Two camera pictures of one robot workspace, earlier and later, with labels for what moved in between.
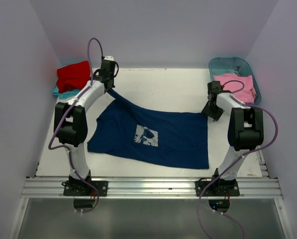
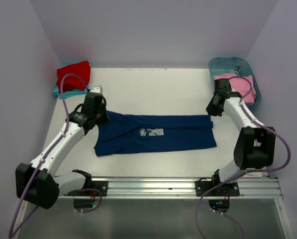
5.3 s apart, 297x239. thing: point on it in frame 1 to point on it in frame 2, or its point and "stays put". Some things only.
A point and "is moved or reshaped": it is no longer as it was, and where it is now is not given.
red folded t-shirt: x=73 y=77 stays put
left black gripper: x=112 y=76 to x=105 y=118
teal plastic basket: x=230 y=62 stays put
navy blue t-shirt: x=173 y=139 is moved or reshaped
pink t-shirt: x=247 y=95 stays put
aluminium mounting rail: x=263 y=186 stays put
